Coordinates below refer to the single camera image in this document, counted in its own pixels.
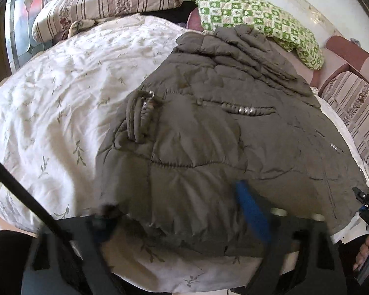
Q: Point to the person's right hand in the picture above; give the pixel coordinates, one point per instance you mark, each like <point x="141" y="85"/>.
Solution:
<point x="363" y="253"/>

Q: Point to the green white checkered pillow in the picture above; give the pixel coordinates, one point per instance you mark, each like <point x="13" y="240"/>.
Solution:
<point x="249" y="15"/>

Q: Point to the stained glass window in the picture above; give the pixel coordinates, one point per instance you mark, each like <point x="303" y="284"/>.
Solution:
<point x="21" y="30"/>

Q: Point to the white leaf-print blanket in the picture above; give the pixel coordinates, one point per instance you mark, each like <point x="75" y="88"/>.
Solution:
<point x="64" y="83"/>

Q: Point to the olive puffer jacket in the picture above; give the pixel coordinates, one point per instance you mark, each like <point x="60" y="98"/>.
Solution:
<point x="203" y="129"/>

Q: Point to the small grey object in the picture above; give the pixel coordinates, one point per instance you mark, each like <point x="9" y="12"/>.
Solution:
<point x="354" y="41"/>

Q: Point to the striped floral zippered cushion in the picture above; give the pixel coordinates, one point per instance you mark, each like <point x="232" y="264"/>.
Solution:
<point x="356" y="107"/>

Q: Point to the pink sofa with red-brown trim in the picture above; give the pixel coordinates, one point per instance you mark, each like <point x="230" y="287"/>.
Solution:
<point x="341" y="52"/>

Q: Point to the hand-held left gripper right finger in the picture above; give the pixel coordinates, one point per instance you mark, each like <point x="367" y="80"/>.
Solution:
<point x="253" y="212"/>

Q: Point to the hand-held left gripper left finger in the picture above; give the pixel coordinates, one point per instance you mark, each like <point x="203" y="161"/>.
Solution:
<point x="104" y="230"/>

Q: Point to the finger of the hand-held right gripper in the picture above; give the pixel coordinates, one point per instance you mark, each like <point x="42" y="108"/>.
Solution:
<point x="360" y="196"/>

